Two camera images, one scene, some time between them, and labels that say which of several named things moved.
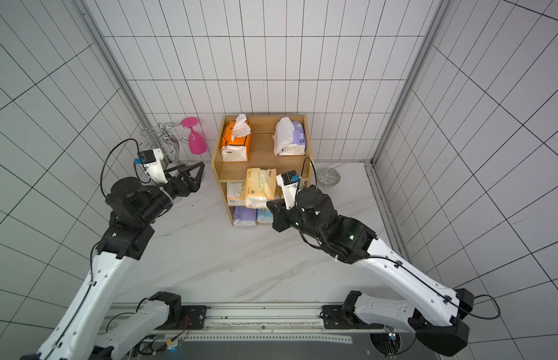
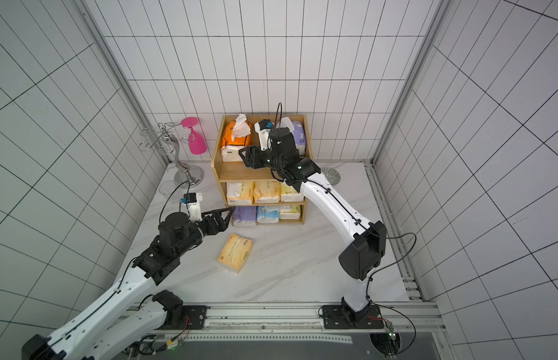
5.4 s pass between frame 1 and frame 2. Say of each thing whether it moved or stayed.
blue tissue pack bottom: stayed
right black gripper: moved
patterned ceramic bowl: stayed
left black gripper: moved
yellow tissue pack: moved
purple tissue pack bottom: stayed
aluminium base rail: stayed
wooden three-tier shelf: stayed
